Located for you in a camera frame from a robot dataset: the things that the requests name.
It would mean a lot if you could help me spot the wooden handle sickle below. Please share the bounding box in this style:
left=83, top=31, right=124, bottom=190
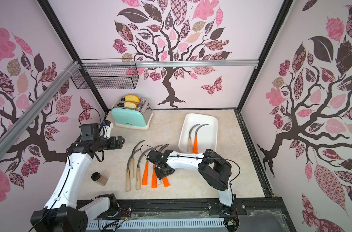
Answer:
left=134, top=148, right=151, bottom=190
left=125, top=165, right=131, bottom=192
left=188, top=124, right=200, bottom=153
left=127, top=140, right=145, bottom=179

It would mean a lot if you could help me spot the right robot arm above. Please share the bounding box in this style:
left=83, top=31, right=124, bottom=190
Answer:
left=146, top=149, right=235, bottom=207

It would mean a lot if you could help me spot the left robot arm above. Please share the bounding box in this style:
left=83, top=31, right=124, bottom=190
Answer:
left=30, top=120, right=125, bottom=232

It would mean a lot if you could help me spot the white storage box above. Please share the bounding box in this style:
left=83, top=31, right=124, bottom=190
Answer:
left=178, top=113, right=218, bottom=153

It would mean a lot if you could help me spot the mint green toaster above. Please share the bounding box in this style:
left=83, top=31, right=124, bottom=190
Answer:
left=111, top=96, right=154, bottom=130

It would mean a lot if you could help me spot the small jar with black lid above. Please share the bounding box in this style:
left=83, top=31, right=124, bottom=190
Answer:
left=91, top=172, right=108, bottom=186

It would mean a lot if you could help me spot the pale bread slice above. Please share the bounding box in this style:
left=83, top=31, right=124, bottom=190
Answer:
left=124, top=101, right=138, bottom=109

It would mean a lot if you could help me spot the yellow bread slice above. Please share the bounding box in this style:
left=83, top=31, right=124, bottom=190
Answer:
left=124, top=94, right=141, bottom=103

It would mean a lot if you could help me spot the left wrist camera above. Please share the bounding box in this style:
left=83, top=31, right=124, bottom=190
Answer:
left=102, top=120, right=113, bottom=139

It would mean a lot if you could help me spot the black wire basket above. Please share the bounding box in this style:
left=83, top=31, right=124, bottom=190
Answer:
left=71, top=59, right=140, bottom=90

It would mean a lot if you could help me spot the white cable duct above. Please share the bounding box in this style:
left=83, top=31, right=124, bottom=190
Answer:
left=86, top=218, right=226, bottom=232

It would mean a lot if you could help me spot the aluminium rail left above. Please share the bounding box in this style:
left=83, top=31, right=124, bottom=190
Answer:
left=0, top=61, right=80, bottom=160

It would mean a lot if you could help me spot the aluminium rail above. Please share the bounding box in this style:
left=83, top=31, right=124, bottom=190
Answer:
left=0, top=61, right=80, bottom=160
left=81, top=59, right=259, bottom=68

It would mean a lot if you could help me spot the aluminium rail back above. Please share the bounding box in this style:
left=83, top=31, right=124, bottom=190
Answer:
left=81, top=59, right=259, bottom=68

